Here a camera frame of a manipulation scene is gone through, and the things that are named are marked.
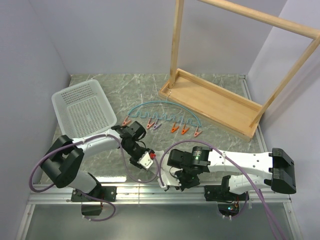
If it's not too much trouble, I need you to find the blue wire hanger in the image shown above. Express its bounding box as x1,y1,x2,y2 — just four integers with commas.
127,96,203,128

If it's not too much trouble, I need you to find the white underwear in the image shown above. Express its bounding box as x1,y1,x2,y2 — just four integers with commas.
154,150,166,163

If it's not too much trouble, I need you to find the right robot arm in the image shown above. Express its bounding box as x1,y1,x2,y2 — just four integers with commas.
159,146,297,200

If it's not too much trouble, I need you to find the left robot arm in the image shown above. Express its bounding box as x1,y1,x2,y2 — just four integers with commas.
40,121,155,201

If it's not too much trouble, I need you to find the pink clothespin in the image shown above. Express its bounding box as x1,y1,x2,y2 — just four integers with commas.
122,116,132,126
146,118,155,130
193,126,203,138

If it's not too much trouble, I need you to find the pink clothespin leftmost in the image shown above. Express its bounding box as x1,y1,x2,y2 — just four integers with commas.
122,116,132,126

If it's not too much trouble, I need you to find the purple clothespin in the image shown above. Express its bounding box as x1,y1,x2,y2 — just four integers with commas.
153,121,162,131

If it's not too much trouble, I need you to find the orange clothespin left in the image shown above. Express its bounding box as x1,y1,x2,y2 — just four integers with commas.
170,122,180,133

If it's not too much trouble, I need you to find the orange clothespin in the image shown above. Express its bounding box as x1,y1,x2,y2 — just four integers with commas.
181,124,190,135
170,122,180,133

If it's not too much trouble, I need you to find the pink clothespin rightmost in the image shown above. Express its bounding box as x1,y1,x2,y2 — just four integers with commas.
193,126,203,138

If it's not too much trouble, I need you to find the orange clothespin right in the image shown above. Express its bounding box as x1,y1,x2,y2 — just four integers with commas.
181,124,190,135

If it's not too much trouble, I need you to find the white plastic basket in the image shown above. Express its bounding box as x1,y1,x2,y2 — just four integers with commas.
51,79,117,139

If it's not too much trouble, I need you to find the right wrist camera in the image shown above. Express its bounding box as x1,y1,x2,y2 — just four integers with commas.
158,171,181,192

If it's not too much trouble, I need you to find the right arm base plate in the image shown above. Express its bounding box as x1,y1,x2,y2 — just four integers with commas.
204,185,239,203

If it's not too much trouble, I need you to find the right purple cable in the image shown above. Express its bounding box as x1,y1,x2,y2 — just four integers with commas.
158,139,285,240

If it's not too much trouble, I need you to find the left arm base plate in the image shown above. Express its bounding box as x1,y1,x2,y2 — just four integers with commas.
71,186,117,202

